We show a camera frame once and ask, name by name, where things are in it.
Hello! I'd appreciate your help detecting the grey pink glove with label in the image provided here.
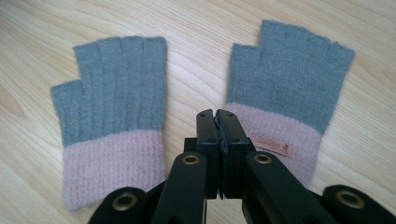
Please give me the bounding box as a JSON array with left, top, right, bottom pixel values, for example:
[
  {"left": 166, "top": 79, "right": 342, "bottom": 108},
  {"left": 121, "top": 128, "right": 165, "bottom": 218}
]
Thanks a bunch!
[{"left": 224, "top": 19, "right": 357, "bottom": 189}]

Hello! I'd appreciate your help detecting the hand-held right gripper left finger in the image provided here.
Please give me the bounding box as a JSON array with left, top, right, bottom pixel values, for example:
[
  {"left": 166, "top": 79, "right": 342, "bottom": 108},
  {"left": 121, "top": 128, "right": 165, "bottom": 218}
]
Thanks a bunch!
[{"left": 184, "top": 108, "right": 223, "bottom": 200}]

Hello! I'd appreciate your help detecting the grey pink fingerless glove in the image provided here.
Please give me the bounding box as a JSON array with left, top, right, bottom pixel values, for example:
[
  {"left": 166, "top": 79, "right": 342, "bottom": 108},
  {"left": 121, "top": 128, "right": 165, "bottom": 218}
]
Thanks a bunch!
[{"left": 49, "top": 35, "right": 169, "bottom": 213}]

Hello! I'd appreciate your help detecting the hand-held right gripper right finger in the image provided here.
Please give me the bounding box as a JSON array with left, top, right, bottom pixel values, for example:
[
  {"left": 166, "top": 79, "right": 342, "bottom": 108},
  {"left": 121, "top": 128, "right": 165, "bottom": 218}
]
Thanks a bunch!
[{"left": 216, "top": 108, "right": 258, "bottom": 200}]

